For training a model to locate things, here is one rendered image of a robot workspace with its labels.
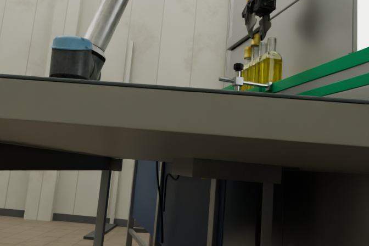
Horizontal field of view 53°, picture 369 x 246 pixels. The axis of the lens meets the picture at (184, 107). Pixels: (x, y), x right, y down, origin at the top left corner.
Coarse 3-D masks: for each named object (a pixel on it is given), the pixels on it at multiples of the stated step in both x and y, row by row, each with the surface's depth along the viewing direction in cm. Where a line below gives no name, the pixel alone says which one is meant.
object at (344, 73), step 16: (368, 48) 74; (336, 64) 83; (352, 64) 78; (368, 64) 74; (288, 80) 102; (304, 80) 95; (320, 80) 89; (336, 80) 83; (352, 80) 78; (368, 80) 73; (320, 96) 87
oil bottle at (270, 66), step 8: (264, 56) 120; (272, 56) 118; (280, 56) 119; (264, 64) 119; (272, 64) 118; (280, 64) 119; (264, 72) 119; (272, 72) 118; (280, 72) 118; (264, 80) 118; (272, 80) 117
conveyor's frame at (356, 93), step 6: (348, 90) 77; (354, 90) 74; (360, 90) 73; (366, 90) 71; (324, 96) 84; (330, 96) 81; (336, 96) 79; (342, 96) 77; (348, 96) 76; (354, 96) 74; (360, 96) 72; (366, 96) 71
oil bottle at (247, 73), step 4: (252, 60) 131; (248, 64) 131; (248, 68) 131; (244, 72) 133; (248, 72) 130; (244, 76) 133; (248, 76) 130; (244, 80) 132; (248, 80) 129; (244, 88) 132; (248, 88) 129
